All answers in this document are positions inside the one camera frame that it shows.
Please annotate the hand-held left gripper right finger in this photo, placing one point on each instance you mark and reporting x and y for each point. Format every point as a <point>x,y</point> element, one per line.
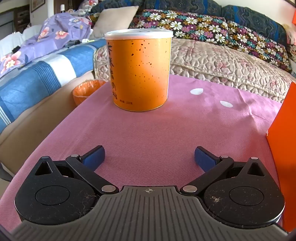
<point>203,160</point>

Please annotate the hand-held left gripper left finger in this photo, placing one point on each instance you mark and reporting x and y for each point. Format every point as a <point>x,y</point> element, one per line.
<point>94,158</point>

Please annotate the orange cardboard box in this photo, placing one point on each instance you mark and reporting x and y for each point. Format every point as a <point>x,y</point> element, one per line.
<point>285,143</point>

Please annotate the pink flower print tablecloth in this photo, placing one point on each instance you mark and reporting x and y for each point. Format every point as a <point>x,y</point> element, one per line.
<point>161,129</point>

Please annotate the orange waste basket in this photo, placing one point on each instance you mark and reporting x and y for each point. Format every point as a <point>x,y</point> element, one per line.
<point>81,93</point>

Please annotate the tan sofa seat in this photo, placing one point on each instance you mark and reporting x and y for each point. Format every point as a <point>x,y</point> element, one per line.
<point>34,129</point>

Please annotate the blue white striped blanket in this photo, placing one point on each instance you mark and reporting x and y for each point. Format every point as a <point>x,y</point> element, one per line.
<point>34,85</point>

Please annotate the beige quilted sofa cover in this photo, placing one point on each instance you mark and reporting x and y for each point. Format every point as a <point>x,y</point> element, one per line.
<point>231,69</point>

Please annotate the orange speckled canister white lid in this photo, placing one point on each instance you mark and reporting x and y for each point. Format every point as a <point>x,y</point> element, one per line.
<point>138,69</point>

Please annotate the short daisy print pillow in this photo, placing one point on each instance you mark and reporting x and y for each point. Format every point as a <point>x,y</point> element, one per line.
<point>254,41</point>

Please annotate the purple floral blanket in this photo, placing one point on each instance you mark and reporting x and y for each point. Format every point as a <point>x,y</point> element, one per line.
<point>57,30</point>

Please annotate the beige cushion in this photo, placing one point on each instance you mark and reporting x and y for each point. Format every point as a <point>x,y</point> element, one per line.
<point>111,23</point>

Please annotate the long daisy print pillow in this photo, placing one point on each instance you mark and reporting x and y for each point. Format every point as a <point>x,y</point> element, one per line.
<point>185,23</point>

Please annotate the dark blue patterned sofa backrest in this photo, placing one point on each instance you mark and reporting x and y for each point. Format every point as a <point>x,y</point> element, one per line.
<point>254,16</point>

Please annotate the framed wall picture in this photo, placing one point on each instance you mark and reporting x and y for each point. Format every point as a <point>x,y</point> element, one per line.
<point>38,5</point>

